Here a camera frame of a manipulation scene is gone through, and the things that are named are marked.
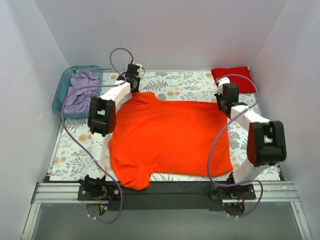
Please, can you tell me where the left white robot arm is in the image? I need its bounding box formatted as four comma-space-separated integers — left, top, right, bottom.
85, 63, 145, 180

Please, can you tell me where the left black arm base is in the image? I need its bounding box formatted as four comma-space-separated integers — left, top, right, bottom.
77, 175, 121, 201

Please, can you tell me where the floral patterned table mat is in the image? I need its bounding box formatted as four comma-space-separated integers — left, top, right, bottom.
47, 71, 281, 182

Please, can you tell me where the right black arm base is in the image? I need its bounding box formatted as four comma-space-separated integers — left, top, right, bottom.
204, 176, 256, 201

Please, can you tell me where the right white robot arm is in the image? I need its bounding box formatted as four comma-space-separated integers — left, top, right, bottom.
215, 74, 287, 199

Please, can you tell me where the crumpled lavender t shirt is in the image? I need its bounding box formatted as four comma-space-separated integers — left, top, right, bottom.
63, 70, 101, 114

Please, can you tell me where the aluminium rail frame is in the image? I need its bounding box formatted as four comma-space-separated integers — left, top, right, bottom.
21, 181, 312, 240

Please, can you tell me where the folded red t shirt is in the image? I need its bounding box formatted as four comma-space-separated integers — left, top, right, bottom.
211, 66, 256, 94

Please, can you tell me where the orange t shirt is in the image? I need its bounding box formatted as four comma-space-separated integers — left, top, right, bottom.
109, 92, 233, 190

